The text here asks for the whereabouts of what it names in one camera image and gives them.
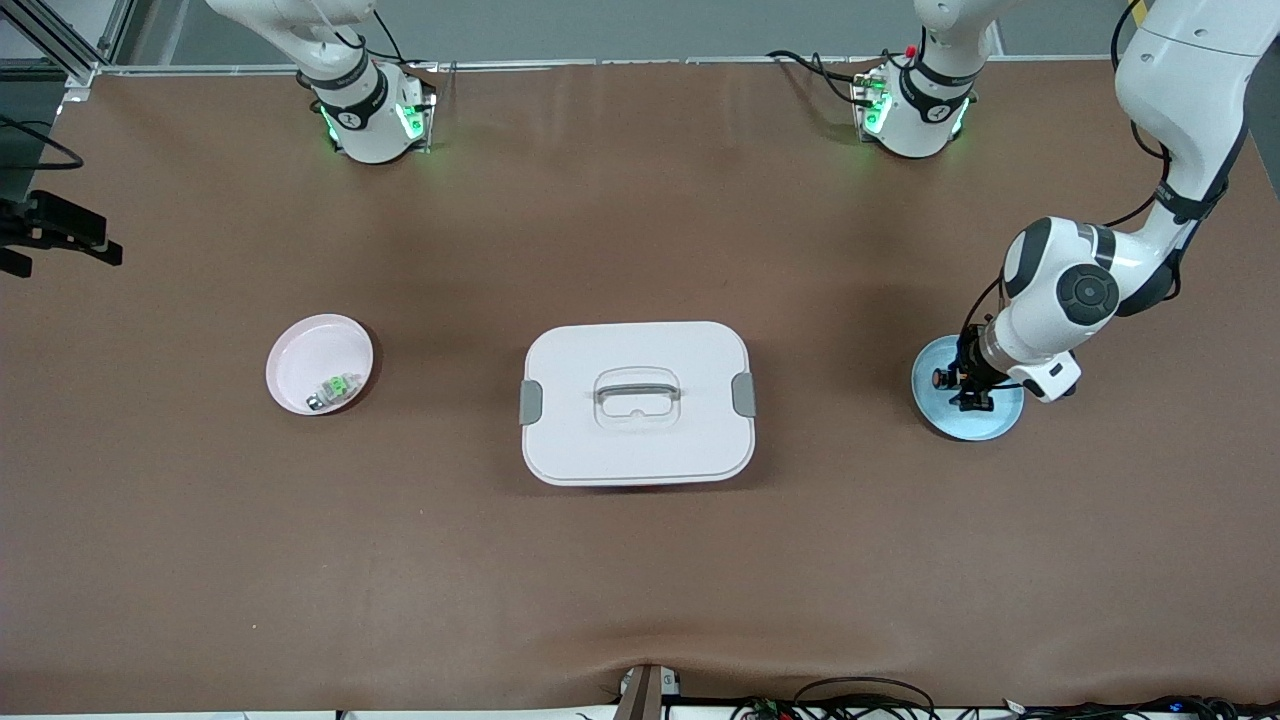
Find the metal table clamp bracket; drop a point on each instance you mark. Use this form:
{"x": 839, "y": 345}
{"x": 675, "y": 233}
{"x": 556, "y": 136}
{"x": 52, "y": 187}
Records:
{"x": 645, "y": 695}

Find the pink round plate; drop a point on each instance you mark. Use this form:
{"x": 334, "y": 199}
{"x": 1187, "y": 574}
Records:
{"x": 320, "y": 350}

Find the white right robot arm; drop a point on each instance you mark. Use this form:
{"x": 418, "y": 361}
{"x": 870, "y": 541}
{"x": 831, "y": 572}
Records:
{"x": 365, "y": 120}

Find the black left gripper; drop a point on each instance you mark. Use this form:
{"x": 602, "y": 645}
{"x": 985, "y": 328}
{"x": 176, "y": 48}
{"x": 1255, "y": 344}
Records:
{"x": 968, "y": 362}

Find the white lidded box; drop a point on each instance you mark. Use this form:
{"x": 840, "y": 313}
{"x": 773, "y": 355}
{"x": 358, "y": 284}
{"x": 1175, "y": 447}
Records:
{"x": 640, "y": 450}

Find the metal table edge rail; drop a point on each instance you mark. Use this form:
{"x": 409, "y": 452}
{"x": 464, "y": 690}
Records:
{"x": 650, "y": 62}

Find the brown table mat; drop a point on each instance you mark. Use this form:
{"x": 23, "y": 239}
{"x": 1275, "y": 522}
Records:
{"x": 640, "y": 580}

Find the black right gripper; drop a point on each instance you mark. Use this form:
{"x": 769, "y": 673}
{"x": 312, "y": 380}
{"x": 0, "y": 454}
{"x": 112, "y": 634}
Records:
{"x": 45, "y": 222}

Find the light blue round plate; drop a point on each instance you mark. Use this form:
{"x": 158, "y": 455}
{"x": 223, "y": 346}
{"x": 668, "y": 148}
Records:
{"x": 940, "y": 420}

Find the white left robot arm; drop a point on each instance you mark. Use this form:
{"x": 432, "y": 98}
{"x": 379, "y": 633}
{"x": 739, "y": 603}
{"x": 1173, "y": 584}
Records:
{"x": 1060, "y": 310}

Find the aluminium frame profile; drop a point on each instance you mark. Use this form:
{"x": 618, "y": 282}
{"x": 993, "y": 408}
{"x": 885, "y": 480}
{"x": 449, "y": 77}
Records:
{"x": 60, "y": 45}

